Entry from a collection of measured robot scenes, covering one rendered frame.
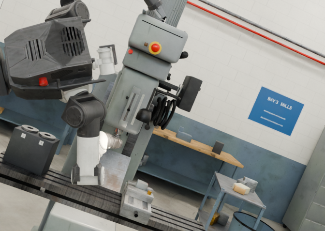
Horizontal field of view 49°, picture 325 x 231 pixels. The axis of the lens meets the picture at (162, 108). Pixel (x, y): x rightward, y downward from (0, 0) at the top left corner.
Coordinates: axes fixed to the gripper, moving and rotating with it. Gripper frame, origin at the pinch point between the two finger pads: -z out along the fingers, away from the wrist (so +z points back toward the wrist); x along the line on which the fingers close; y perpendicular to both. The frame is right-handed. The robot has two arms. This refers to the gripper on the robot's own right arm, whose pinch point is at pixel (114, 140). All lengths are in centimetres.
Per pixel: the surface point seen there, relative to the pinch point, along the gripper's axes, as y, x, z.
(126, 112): -18.3, -4.9, 12.0
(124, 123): -12.3, -6.0, 11.8
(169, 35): -61, -13, 19
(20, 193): 121, 128, -133
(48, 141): 12.3, 26.9, 18.2
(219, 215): 78, -58, -255
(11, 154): 26, 42, 23
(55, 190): 33.1, 12.3, 17.9
